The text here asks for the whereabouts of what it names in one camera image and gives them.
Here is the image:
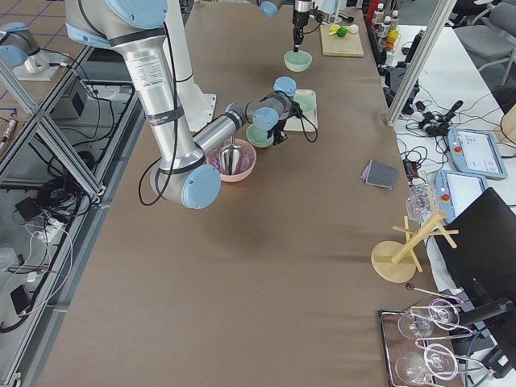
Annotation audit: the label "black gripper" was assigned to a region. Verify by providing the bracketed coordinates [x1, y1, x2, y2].
[292, 10, 309, 52]
[267, 119, 288, 146]

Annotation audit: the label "green bowl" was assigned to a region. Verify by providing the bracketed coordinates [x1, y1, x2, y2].
[246, 124, 273, 148]
[293, 89, 316, 114]
[284, 50, 313, 73]

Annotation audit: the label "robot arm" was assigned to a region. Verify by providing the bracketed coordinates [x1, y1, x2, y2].
[65, 1, 297, 210]
[250, 0, 323, 52]

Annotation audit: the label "white rabbit tray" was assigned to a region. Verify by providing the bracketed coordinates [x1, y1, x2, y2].
[285, 98, 318, 133]

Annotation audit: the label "lemon slice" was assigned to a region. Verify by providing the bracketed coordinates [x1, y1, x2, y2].
[328, 24, 341, 35]

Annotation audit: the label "wooden cutting board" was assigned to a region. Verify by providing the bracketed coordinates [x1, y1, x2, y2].
[320, 24, 364, 57]

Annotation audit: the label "green bowl on tray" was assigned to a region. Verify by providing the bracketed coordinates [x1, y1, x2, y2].
[293, 89, 316, 114]

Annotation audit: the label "green lime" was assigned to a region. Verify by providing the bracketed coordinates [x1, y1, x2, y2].
[335, 27, 348, 38]

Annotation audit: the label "pink bowl with ice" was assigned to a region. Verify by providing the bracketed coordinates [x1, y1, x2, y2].
[207, 138, 257, 183]

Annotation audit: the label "metal ice scoop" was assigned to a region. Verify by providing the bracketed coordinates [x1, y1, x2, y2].
[219, 136, 242, 175]

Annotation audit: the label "white garlic bulb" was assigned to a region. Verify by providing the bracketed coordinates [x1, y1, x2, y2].
[348, 24, 359, 34]

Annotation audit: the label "grey and purple cloths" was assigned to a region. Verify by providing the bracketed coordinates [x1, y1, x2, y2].
[361, 160, 399, 190]

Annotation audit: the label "wooden mug tree stand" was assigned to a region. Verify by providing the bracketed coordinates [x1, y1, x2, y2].
[370, 187, 460, 285]

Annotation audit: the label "teach pendant tablet near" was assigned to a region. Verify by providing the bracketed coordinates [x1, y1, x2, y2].
[435, 170, 489, 223]

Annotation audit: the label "teach pendant tablet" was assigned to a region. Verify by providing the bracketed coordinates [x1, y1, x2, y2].
[447, 128, 508, 180]
[435, 170, 489, 223]

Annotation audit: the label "teach pendant tablet far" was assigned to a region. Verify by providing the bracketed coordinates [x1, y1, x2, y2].
[447, 128, 508, 180]

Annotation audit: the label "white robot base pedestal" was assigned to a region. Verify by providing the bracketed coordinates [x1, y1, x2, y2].
[164, 0, 216, 132]

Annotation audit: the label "wire wine glass rack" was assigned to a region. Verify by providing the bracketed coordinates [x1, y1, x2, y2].
[380, 282, 484, 386]

